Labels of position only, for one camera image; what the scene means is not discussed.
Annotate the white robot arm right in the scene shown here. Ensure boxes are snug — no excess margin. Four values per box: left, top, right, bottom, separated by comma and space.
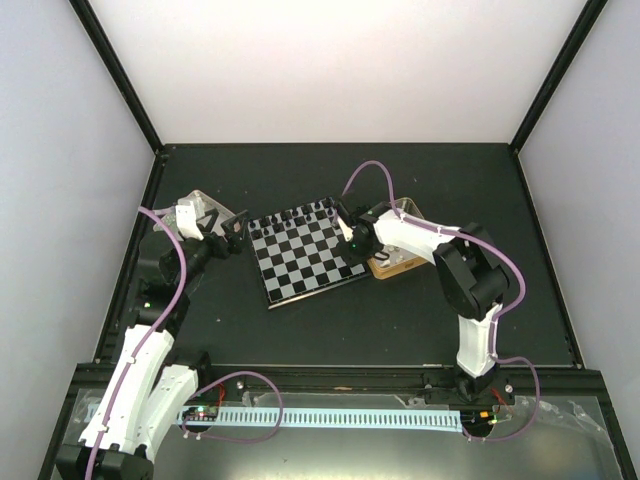
334, 199, 509, 403

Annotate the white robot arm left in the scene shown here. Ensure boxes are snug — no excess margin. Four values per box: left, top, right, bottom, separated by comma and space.
55, 205, 248, 479

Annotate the pink metal tin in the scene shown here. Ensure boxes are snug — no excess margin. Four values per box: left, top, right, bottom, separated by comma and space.
153, 190, 234, 240

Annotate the gold metal tin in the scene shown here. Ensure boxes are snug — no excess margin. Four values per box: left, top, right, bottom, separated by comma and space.
367, 197, 427, 280

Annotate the black white chessboard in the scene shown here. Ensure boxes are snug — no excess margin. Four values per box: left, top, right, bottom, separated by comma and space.
248, 197, 369, 309

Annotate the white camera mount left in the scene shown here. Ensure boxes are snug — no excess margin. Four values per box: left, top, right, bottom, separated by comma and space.
175, 197, 204, 241

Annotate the black front rail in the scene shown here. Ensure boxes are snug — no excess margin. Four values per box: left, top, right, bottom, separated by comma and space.
67, 364, 608, 404

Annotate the white slotted cable duct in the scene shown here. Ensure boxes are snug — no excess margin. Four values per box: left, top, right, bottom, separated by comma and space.
174, 405, 463, 433

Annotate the black frame post left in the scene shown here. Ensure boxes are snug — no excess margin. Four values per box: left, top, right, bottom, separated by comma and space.
69, 0, 163, 153

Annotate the black frame post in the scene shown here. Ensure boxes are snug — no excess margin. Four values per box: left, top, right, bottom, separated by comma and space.
69, 0, 163, 153
509, 0, 608, 155

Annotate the black frame post right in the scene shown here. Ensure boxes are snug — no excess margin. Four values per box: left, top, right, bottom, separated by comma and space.
509, 0, 608, 155

